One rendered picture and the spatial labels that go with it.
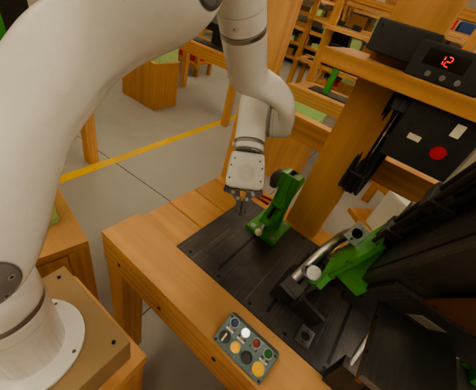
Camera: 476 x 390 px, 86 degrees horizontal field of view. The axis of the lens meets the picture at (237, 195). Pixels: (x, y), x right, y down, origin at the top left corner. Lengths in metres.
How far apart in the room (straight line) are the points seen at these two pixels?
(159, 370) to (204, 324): 0.92
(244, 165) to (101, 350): 0.53
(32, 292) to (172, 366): 1.23
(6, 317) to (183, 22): 0.45
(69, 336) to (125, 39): 0.59
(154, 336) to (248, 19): 1.57
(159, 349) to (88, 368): 1.02
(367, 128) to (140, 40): 0.73
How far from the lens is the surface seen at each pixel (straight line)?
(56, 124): 0.34
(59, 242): 1.08
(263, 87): 0.61
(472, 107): 0.77
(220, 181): 1.23
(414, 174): 1.03
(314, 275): 0.72
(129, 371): 0.78
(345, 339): 0.91
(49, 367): 0.70
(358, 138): 0.93
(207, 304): 0.79
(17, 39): 0.35
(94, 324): 0.72
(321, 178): 1.00
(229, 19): 0.52
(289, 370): 0.79
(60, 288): 0.78
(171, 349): 1.69
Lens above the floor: 1.60
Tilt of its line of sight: 38 degrees down
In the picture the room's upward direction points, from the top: 18 degrees clockwise
